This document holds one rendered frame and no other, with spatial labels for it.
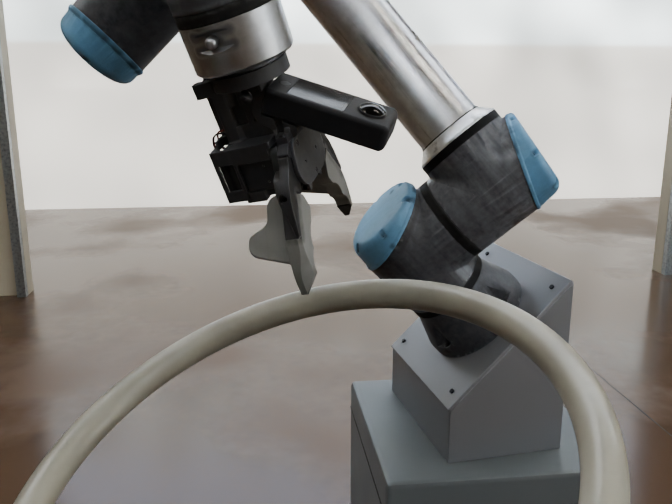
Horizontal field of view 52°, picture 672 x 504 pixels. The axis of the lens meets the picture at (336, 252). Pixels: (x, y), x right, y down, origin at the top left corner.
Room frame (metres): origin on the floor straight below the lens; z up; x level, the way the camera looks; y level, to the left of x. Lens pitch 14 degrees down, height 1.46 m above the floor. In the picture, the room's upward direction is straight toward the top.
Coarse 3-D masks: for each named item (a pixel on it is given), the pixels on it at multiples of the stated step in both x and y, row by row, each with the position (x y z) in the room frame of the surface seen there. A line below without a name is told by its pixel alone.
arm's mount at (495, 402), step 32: (480, 256) 1.34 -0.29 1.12; (512, 256) 1.26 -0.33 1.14; (544, 288) 1.11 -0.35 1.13; (416, 320) 1.32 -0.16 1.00; (544, 320) 1.07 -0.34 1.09; (416, 352) 1.22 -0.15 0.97; (480, 352) 1.09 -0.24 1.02; (512, 352) 1.05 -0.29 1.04; (416, 384) 1.18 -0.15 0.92; (448, 384) 1.08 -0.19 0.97; (480, 384) 1.04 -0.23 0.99; (512, 384) 1.05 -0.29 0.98; (544, 384) 1.07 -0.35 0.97; (416, 416) 1.17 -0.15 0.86; (448, 416) 1.03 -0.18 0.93; (480, 416) 1.04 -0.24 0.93; (512, 416) 1.05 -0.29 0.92; (544, 416) 1.07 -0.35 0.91; (448, 448) 1.03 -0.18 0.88; (480, 448) 1.04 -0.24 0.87; (512, 448) 1.06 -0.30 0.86; (544, 448) 1.07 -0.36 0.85
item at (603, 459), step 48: (336, 288) 0.69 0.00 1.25; (384, 288) 0.66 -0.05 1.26; (432, 288) 0.64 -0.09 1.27; (192, 336) 0.68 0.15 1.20; (240, 336) 0.68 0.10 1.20; (528, 336) 0.54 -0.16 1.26; (144, 384) 0.63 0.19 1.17; (576, 384) 0.47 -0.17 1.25; (96, 432) 0.59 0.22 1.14; (576, 432) 0.44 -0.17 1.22; (48, 480) 0.53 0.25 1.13; (624, 480) 0.39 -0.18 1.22
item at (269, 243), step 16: (272, 208) 0.62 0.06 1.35; (304, 208) 0.61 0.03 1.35; (272, 224) 0.62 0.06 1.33; (304, 224) 0.61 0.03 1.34; (256, 240) 0.62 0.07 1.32; (272, 240) 0.61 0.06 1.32; (288, 240) 0.60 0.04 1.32; (304, 240) 0.60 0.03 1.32; (256, 256) 0.62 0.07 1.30; (272, 256) 0.61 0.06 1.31; (288, 256) 0.60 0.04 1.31; (304, 256) 0.60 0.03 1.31; (304, 272) 0.60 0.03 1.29; (304, 288) 0.60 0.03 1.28
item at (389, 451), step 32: (352, 384) 1.35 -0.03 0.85; (384, 384) 1.34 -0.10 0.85; (352, 416) 1.33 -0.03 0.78; (384, 416) 1.19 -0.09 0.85; (352, 448) 1.33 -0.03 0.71; (384, 448) 1.08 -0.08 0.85; (416, 448) 1.08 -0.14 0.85; (576, 448) 1.08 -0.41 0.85; (352, 480) 1.32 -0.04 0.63; (384, 480) 0.99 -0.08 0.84; (416, 480) 0.98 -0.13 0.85; (448, 480) 0.98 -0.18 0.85; (480, 480) 0.99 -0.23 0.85; (512, 480) 0.99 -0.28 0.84; (544, 480) 1.00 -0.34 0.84; (576, 480) 1.00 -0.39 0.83
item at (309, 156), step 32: (288, 64) 0.62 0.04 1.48; (224, 96) 0.63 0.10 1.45; (256, 96) 0.62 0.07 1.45; (224, 128) 0.64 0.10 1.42; (256, 128) 0.63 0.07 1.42; (288, 128) 0.62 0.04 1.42; (224, 160) 0.63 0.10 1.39; (256, 160) 0.62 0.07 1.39; (320, 160) 0.66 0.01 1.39; (256, 192) 0.63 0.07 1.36
